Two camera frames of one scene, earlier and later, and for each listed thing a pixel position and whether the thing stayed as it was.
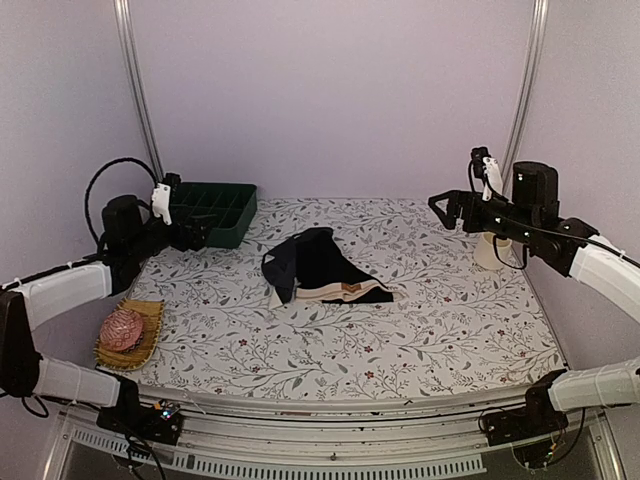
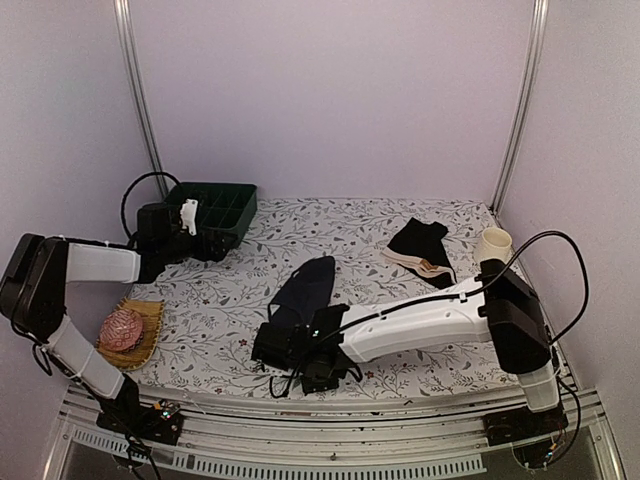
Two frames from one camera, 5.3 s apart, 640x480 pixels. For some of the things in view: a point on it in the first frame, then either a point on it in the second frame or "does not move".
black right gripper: [467, 199] → [329, 382]
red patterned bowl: [121, 330] does not move
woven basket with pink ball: [150, 312] does not move
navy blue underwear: [279, 267] → [308, 286]
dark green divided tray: [226, 210] does not move
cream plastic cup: [485, 252] does not move
